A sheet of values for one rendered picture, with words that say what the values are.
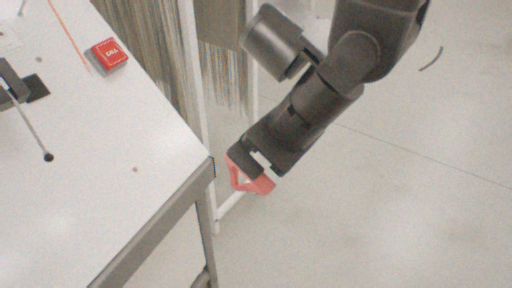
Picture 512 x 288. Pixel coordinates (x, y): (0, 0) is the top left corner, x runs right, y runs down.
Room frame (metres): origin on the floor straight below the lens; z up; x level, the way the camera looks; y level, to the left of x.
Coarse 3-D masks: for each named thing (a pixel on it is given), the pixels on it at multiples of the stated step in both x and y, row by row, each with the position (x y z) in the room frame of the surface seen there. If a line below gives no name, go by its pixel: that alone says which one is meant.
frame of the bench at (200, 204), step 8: (200, 200) 0.56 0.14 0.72; (200, 208) 0.55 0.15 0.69; (200, 216) 0.55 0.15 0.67; (200, 224) 0.55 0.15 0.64; (208, 224) 0.57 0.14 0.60; (200, 232) 0.55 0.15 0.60; (208, 232) 0.57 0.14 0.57; (208, 240) 0.56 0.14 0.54; (208, 248) 0.56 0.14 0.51; (208, 256) 0.55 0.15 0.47; (208, 264) 0.55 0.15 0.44; (208, 272) 0.55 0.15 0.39; (216, 272) 0.57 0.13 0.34; (200, 280) 0.52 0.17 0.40; (208, 280) 0.55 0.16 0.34; (216, 280) 0.57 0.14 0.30
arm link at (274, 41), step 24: (288, 0) 0.33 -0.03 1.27; (264, 24) 0.32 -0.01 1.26; (288, 24) 0.31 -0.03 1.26; (312, 24) 0.31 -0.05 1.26; (264, 48) 0.31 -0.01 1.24; (288, 48) 0.30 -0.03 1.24; (312, 48) 0.28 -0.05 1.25; (336, 48) 0.25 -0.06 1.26; (360, 48) 0.24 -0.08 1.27; (336, 72) 0.25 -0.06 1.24; (360, 72) 0.23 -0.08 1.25
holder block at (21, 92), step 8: (0, 64) 0.41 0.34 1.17; (8, 64) 0.41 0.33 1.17; (0, 72) 0.40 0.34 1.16; (8, 72) 0.40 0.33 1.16; (16, 72) 0.41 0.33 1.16; (8, 80) 0.39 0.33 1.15; (16, 80) 0.40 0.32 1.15; (0, 88) 0.38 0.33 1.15; (16, 88) 0.39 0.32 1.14; (24, 88) 0.40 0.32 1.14; (0, 96) 0.37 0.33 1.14; (8, 96) 0.37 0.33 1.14; (16, 96) 0.39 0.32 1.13; (24, 96) 0.39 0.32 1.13; (0, 104) 0.36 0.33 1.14; (8, 104) 0.38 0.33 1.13; (0, 112) 0.38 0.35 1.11
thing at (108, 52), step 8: (104, 40) 0.59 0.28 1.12; (112, 40) 0.60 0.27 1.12; (96, 48) 0.57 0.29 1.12; (104, 48) 0.58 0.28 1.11; (112, 48) 0.59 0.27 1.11; (120, 48) 0.60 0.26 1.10; (96, 56) 0.57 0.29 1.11; (104, 56) 0.57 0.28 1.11; (112, 56) 0.58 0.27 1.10; (120, 56) 0.59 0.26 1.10; (104, 64) 0.56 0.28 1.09; (112, 64) 0.56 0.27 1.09; (120, 64) 0.58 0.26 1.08
